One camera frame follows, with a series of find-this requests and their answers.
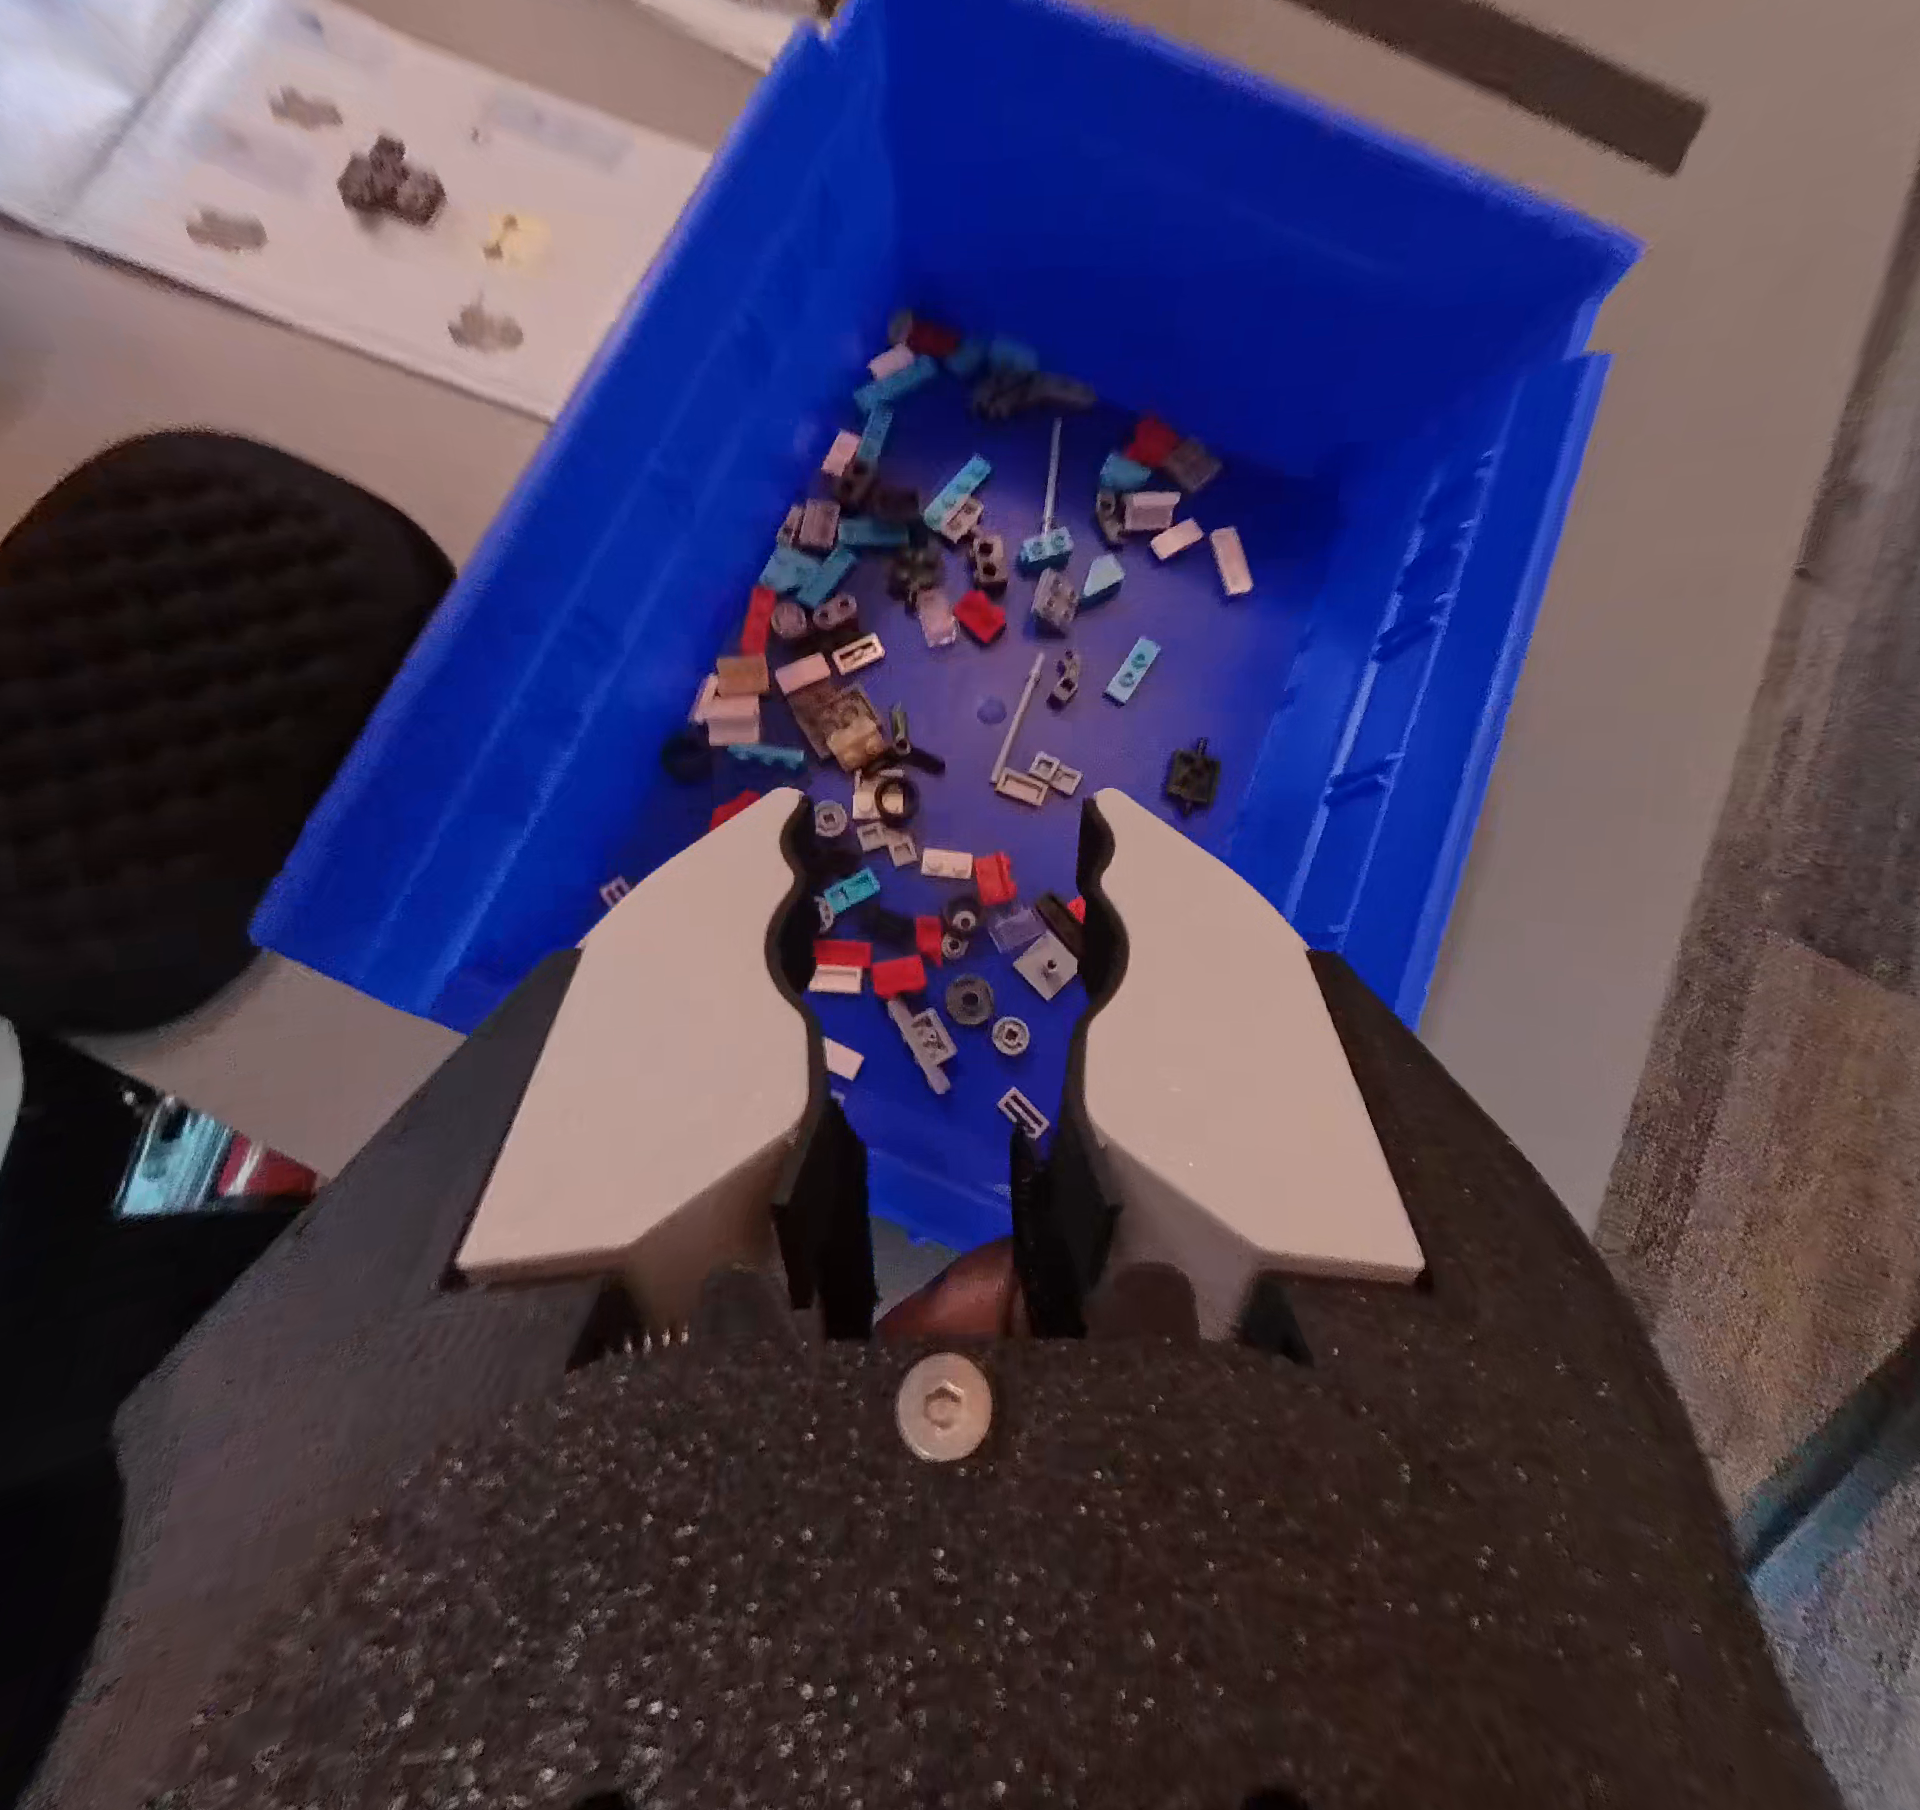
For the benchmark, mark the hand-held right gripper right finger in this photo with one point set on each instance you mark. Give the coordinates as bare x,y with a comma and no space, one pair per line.
1244,1091

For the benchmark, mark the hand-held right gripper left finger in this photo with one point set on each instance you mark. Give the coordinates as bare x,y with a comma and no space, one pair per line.
659,1091

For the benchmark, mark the pile of lego bricks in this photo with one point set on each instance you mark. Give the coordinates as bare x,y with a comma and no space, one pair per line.
960,595

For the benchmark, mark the blue plastic bin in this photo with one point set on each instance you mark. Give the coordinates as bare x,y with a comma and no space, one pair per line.
1123,221

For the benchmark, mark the black lego plate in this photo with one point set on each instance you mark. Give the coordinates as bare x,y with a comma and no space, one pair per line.
390,184

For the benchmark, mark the open lego instruction booklet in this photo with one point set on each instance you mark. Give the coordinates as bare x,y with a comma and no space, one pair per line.
451,234

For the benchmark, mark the person's right hand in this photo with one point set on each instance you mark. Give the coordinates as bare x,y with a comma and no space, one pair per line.
954,1293

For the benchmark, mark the red object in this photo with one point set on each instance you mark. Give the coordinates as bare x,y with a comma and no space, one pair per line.
209,1160

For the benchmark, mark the black quilted case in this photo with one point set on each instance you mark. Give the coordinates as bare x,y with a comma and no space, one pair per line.
196,717

